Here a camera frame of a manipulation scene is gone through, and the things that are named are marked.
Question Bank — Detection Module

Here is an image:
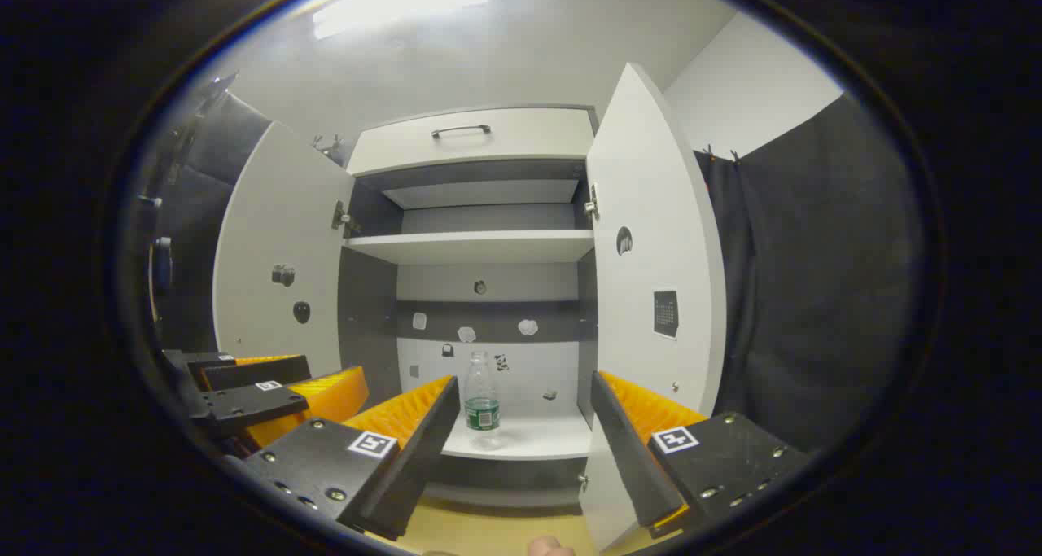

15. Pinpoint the clear plastic bottle green label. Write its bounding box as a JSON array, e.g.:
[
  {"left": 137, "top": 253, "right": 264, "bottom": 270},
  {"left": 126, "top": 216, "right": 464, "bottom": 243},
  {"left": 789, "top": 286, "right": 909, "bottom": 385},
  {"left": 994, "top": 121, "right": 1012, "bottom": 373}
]
[{"left": 464, "top": 351, "right": 502, "bottom": 452}]

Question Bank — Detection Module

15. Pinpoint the black backdrop cloth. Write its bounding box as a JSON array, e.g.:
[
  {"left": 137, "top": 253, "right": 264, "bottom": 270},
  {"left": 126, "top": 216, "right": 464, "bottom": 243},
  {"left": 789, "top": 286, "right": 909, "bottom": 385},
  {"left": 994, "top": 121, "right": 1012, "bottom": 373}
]
[
  {"left": 153, "top": 92, "right": 274, "bottom": 353},
  {"left": 692, "top": 92, "right": 922, "bottom": 453}
]

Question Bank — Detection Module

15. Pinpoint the white cabinet drawer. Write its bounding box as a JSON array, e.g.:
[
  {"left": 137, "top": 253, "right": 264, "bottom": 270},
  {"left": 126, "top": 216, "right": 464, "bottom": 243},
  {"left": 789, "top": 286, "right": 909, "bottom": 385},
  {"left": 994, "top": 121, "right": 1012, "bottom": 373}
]
[{"left": 346, "top": 107, "right": 596, "bottom": 177}]

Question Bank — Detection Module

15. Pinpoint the white cabinet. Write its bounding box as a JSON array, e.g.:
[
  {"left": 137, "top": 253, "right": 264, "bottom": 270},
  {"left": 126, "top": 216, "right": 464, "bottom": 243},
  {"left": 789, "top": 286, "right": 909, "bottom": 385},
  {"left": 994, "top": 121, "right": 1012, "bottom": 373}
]
[{"left": 338, "top": 104, "right": 600, "bottom": 510}]

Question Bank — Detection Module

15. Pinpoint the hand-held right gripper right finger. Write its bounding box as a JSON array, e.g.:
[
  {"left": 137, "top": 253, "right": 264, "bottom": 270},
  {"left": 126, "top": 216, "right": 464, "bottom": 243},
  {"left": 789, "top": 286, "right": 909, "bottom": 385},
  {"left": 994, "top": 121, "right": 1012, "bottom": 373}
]
[{"left": 589, "top": 370, "right": 815, "bottom": 541}]

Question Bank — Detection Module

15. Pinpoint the white cabinet shelf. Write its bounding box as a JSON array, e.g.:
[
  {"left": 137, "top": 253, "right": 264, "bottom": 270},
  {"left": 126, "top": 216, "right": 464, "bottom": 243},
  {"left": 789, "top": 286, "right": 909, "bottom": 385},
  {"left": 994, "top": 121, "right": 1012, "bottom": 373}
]
[{"left": 344, "top": 229, "right": 595, "bottom": 265}]

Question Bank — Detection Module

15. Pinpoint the white cabinet door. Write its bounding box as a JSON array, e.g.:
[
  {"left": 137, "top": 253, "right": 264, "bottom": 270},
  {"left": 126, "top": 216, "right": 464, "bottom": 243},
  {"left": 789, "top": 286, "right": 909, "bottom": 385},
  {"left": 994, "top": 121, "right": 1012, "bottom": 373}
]
[
  {"left": 213, "top": 120, "right": 357, "bottom": 378},
  {"left": 578, "top": 62, "right": 728, "bottom": 553}
]

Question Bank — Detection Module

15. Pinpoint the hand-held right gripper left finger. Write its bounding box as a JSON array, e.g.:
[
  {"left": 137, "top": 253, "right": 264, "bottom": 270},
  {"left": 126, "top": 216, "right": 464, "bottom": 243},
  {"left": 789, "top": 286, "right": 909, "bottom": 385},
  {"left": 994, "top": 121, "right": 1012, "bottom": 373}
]
[{"left": 240, "top": 374, "right": 462, "bottom": 542}]

